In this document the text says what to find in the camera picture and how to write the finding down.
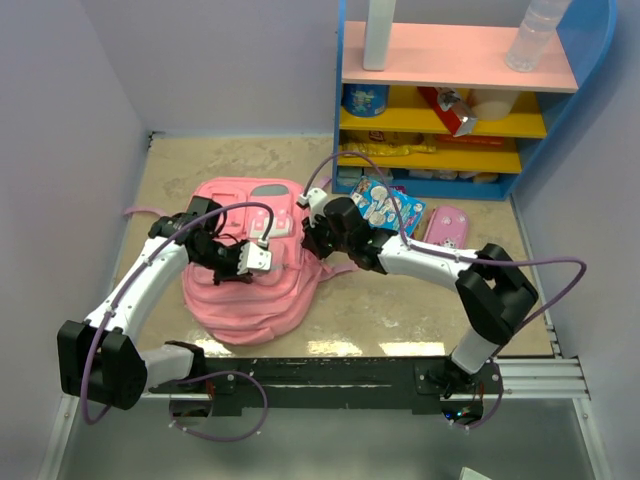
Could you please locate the clear plastic water bottle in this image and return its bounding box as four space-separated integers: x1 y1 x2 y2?
505 0 572 72

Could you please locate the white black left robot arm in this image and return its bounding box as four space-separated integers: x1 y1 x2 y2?
57 197 271 410

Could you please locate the white plastic cup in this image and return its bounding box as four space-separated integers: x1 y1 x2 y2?
467 89 520 121

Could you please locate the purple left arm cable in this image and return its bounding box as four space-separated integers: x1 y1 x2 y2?
79 202 276 442

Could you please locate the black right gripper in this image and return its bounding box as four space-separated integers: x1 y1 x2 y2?
302 210 353 262

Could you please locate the pink pencil case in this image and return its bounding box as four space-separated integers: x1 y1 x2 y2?
423 205 470 249

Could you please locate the blue illustrated book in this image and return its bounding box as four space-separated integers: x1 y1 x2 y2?
350 176 427 236

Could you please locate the red flat package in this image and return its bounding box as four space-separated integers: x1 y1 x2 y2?
435 134 516 153

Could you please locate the blue wooden shelf unit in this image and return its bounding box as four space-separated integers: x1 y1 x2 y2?
333 1 618 200

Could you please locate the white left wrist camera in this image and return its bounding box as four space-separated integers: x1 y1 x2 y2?
237 242 272 275

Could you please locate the white tall bottle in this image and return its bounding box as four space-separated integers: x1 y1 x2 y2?
363 0 396 71

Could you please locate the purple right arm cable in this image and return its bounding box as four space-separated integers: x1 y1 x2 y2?
302 151 587 431

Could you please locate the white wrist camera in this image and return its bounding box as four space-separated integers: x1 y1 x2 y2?
296 187 330 228
237 242 272 275

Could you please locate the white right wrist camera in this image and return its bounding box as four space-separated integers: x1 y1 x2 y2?
296 187 330 228

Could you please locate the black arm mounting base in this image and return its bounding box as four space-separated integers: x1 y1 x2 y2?
148 357 501 419

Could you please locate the pink student backpack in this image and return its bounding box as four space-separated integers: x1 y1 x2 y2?
123 175 359 346

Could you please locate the red snack box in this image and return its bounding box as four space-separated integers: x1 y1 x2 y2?
417 86 477 137

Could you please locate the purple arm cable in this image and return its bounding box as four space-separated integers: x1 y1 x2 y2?
302 151 587 431
79 202 276 442

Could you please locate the yellow chips bag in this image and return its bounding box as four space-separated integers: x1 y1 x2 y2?
340 130 437 157

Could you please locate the blue round tin can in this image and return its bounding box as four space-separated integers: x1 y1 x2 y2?
342 83 390 118

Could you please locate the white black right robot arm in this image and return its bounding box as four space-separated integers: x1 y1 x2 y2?
297 188 539 393

